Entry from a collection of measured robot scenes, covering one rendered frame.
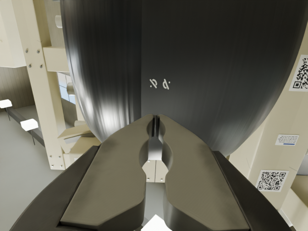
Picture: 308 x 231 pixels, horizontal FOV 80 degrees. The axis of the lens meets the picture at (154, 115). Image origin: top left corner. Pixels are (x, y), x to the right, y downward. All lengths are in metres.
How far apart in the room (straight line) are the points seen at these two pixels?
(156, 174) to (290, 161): 0.52
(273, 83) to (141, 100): 0.15
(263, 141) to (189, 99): 0.34
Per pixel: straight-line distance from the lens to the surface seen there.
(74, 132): 1.00
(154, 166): 0.84
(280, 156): 0.58
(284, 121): 0.53
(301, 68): 0.50
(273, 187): 0.64
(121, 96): 0.22
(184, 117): 0.23
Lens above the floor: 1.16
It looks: 24 degrees up
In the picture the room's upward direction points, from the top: 177 degrees counter-clockwise
